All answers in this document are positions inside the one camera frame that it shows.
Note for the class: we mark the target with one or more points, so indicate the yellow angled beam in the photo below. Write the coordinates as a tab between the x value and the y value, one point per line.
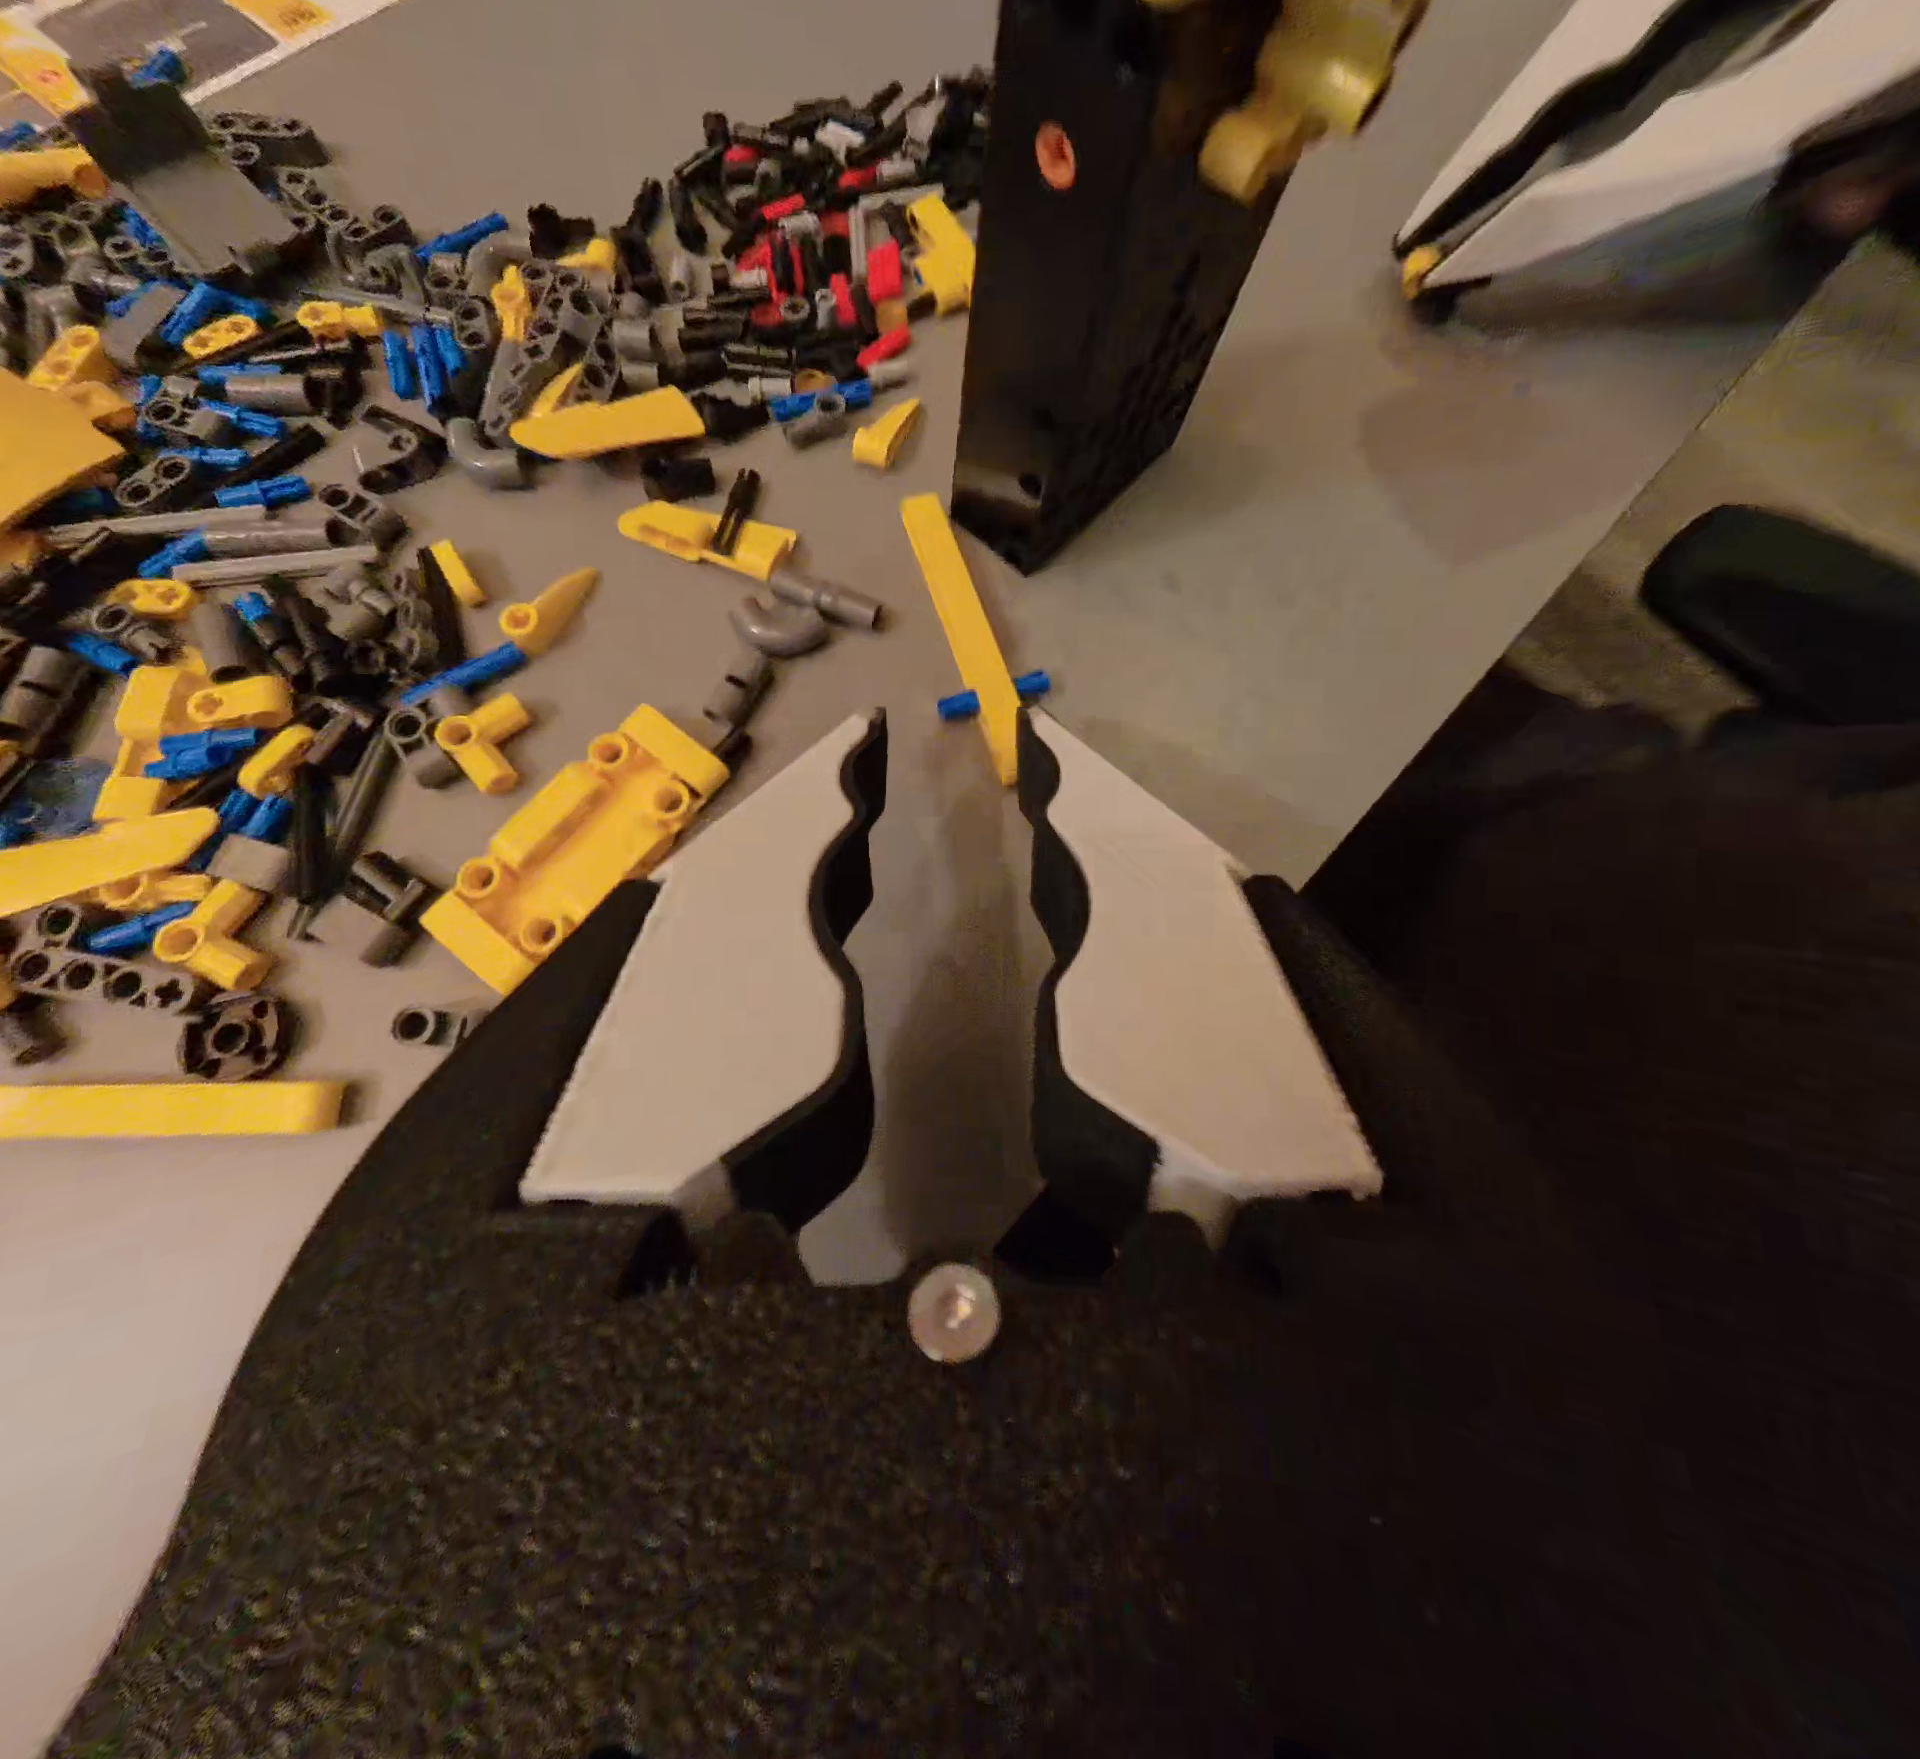
943	258

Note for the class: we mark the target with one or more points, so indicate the pile of black red pins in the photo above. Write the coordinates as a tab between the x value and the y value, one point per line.
781	274

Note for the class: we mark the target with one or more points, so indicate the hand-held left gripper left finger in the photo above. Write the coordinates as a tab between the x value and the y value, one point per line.
704	1009

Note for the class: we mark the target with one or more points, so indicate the black rectangular block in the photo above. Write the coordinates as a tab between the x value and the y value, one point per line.
1095	334

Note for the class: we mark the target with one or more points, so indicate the black chair armrest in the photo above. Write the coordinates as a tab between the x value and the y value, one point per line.
1784	603

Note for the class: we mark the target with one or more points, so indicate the blue connector pin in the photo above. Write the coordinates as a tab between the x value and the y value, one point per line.
961	704

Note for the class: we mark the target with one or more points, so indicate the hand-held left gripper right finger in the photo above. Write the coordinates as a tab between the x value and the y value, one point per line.
1201	1024

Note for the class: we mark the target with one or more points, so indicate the person's dark sweater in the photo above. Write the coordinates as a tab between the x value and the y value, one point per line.
1650	1188

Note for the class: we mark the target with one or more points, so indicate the pile of mixed toy bricks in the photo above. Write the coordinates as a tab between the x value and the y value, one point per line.
224	439

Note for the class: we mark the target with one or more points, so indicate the long yellow beam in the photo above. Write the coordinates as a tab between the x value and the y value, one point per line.
961	603

